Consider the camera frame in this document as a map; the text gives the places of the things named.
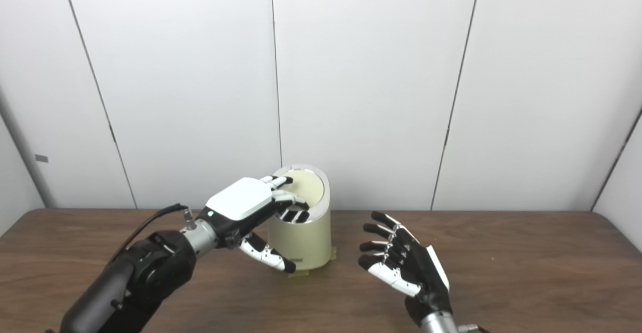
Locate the round cream bin lid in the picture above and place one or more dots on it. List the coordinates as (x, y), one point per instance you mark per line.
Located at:
(308, 187)

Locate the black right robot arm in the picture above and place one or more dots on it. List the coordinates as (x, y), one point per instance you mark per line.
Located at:
(440, 323)

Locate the small gray wall sticker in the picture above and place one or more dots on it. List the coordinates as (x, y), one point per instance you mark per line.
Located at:
(41, 158)

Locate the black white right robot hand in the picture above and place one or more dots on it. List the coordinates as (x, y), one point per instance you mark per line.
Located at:
(424, 278)

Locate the cream-colored bin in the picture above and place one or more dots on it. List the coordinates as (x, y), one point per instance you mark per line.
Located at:
(306, 242)

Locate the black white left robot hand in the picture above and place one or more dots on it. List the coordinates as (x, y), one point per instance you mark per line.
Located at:
(241, 200)

